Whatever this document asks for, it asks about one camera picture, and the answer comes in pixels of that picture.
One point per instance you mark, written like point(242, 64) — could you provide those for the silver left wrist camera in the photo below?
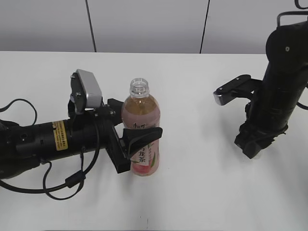
point(86, 92)

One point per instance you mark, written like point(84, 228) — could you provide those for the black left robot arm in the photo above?
point(25, 148)

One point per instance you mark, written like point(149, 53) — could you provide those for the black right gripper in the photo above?
point(265, 120)

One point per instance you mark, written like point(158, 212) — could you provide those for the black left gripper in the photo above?
point(94, 130)

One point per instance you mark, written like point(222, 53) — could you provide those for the pink peach tea bottle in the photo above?
point(141, 111)

